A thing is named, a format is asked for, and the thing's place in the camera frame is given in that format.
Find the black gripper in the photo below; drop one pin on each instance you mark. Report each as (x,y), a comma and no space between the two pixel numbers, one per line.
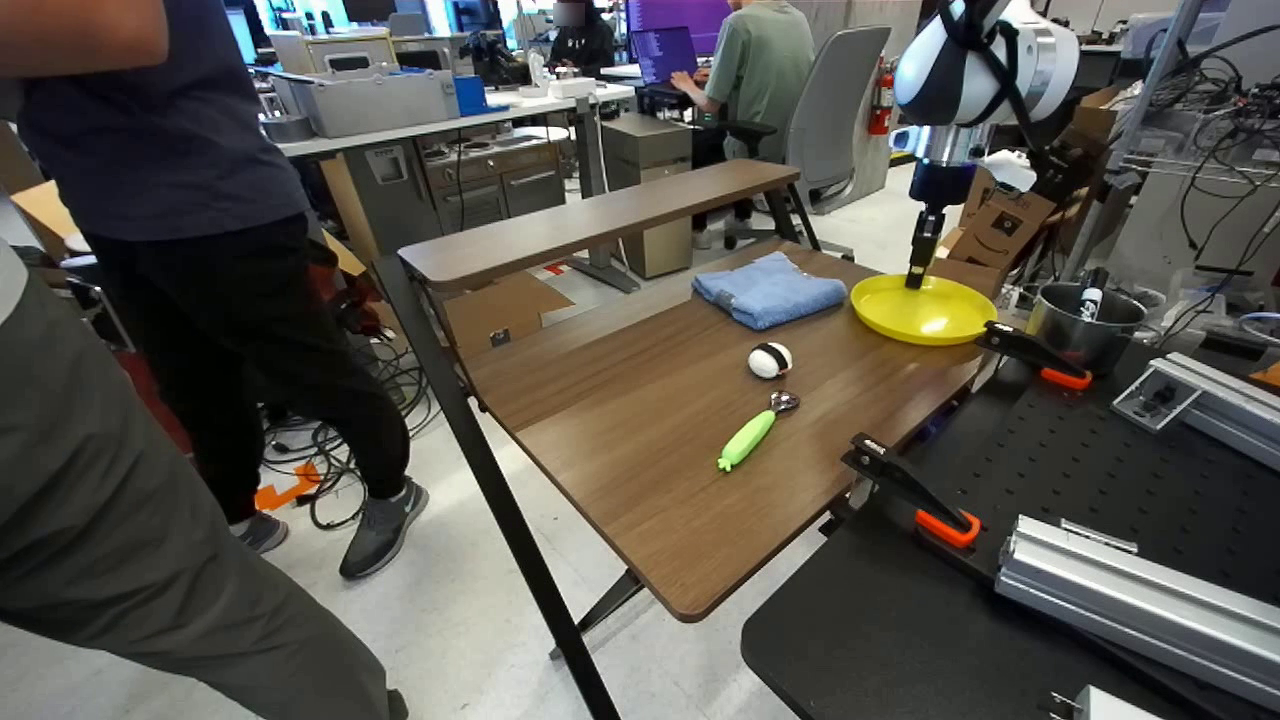
(939,203)

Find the yellow plastic plate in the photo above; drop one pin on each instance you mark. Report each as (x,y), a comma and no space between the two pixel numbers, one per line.
(952,323)

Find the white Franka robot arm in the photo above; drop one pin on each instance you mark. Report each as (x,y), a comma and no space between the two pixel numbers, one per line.
(984,64)

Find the small black desk fitting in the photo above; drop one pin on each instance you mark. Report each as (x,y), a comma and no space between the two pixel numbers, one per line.
(502,337)

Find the grey standing desk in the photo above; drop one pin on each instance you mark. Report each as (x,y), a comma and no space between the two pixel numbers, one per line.
(385,146)

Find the cardboard box with label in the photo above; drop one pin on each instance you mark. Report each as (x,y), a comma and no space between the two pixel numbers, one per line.
(1001,224)

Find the black orange bar clamp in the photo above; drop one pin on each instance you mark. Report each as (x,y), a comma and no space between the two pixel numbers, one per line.
(1024,345)
(904,484)

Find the blue folded towel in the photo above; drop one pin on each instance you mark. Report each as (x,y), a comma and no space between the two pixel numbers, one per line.
(764,291)

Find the silver metal pot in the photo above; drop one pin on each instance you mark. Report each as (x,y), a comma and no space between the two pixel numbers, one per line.
(1067,329)

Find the red fire extinguisher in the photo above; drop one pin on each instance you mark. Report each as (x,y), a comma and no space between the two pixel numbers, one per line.
(880,101)

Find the black white utensil in pot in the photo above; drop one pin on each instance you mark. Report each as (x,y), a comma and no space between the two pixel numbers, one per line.
(1094,302)

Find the white and black ball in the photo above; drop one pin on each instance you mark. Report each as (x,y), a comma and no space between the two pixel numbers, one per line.
(769,362)

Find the grey office chair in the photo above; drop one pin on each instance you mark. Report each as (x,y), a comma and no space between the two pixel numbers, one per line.
(832,107)

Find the black perforated breadboard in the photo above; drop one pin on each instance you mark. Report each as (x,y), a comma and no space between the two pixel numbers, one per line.
(1067,467)

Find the seated person in green shirt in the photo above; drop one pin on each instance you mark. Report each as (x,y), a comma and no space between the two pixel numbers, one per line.
(762,64)

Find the raised wooden shelf board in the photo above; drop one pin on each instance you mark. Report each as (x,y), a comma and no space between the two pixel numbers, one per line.
(601,212)

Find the purple board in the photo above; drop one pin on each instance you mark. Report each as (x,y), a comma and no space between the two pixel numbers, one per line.
(672,33)

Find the person in black clothes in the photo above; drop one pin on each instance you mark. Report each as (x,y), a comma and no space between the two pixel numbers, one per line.
(581,37)

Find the grey storage bin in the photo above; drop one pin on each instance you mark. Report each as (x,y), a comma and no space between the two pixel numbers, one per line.
(373,95)

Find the red and black machine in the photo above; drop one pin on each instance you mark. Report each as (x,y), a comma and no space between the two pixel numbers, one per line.
(340,294)

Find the person in dark blue shirt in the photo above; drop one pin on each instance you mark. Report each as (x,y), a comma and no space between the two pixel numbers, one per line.
(161,133)

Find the person in grey trousers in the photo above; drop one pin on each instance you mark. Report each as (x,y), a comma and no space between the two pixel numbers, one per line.
(122,535)

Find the aluminium extrusion rail with bracket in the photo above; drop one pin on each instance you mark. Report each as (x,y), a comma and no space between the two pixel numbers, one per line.
(1225,404)

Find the long aluminium extrusion rail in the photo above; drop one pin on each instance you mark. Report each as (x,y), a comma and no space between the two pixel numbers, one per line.
(1135,603)

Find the black metal desk frame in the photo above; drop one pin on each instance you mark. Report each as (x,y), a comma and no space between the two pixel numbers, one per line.
(494,495)

